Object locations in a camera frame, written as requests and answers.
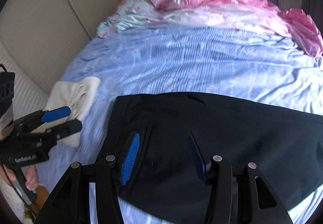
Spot black pants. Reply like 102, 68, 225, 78
98, 93, 322, 223

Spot left hand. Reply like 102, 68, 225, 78
0, 164, 40, 192

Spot folded cream white garment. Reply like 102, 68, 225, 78
34, 76, 101, 133

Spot blue striped floral bedsheet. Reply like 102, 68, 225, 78
35, 25, 323, 224

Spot light floral pillow cloth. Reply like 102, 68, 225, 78
96, 0, 164, 39

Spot pink quilt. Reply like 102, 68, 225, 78
150, 0, 322, 58

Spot black camera box with LED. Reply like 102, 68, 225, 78
0, 64, 16, 139

